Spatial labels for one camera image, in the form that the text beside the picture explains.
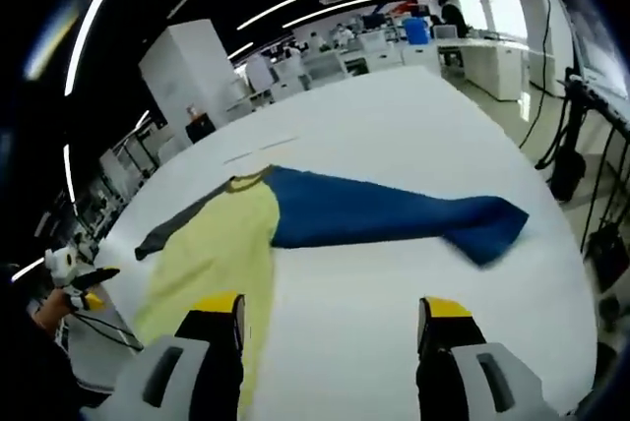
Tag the person's left hand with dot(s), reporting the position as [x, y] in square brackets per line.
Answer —
[53, 310]

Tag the person's dark top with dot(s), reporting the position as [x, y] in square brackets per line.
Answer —
[29, 372]

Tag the long white counter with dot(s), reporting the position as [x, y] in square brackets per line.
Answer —
[492, 62]

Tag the white rolling cabinet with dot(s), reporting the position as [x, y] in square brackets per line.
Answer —
[258, 74]

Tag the blue barrel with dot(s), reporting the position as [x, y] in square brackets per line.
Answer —
[415, 30]

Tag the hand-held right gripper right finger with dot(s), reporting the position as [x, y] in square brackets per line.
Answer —
[482, 381]

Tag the black box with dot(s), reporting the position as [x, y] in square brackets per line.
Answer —
[199, 129]

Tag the white pillar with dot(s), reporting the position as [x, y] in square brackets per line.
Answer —
[187, 72]

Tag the black metal stand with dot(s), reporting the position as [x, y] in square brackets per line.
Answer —
[573, 165]

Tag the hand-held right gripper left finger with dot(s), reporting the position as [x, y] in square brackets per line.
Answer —
[162, 381]

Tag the yellow blue grey garment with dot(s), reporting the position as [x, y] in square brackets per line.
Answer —
[221, 254]

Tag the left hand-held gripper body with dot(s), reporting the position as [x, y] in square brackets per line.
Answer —
[61, 266]

